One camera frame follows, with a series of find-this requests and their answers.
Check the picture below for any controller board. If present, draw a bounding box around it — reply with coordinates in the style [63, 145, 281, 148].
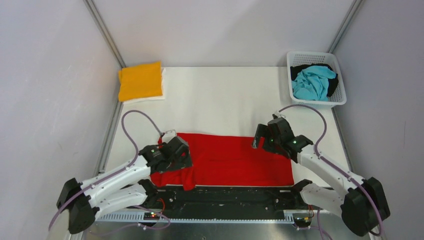
[293, 217, 312, 229]
[143, 211, 161, 221]

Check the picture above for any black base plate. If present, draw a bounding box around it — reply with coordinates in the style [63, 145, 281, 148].
[141, 186, 312, 221]

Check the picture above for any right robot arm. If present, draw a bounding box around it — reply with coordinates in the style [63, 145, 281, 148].
[252, 117, 391, 237]

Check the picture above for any light blue t-shirt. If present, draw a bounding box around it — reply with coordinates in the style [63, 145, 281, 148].
[291, 64, 337, 102]

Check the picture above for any purple cable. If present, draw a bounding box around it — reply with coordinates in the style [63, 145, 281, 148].
[48, 109, 171, 231]
[278, 104, 383, 240]

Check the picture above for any black t-shirt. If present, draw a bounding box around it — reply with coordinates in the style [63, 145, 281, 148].
[290, 63, 339, 99]

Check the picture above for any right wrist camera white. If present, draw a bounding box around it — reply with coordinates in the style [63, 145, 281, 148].
[272, 112, 286, 119]

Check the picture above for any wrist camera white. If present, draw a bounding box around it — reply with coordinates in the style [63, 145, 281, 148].
[272, 112, 286, 119]
[161, 129, 177, 143]

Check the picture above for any white plastic basket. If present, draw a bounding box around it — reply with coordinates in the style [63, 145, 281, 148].
[286, 51, 347, 109]

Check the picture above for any right controller board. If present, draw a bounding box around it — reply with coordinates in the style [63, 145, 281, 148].
[293, 217, 312, 229]

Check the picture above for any folded orange t-shirt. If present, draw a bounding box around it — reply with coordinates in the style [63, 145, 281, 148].
[118, 61, 164, 102]

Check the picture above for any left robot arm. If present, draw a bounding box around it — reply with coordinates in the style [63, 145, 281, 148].
[56, 135, 193, 235]

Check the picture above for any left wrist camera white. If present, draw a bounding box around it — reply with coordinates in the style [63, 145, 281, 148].
[161, 129, 177, 143]

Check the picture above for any left controller board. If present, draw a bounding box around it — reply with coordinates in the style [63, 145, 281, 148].
[143, 211, 161, 221]

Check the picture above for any red t-shirt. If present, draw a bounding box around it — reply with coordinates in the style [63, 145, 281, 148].
[150, 133, 294, 191]

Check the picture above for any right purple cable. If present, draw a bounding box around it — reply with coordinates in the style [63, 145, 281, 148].
[278, 104, 383, 240]

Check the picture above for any aluminium frame rail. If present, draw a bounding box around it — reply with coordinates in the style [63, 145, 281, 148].
[76, 188, 377, 223]

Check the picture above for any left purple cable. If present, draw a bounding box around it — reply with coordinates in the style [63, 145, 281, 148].
[48, 109, 171, 231]

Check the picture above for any folded white t-shirt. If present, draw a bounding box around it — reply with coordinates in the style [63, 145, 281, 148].
[122, 67, 166, 105]

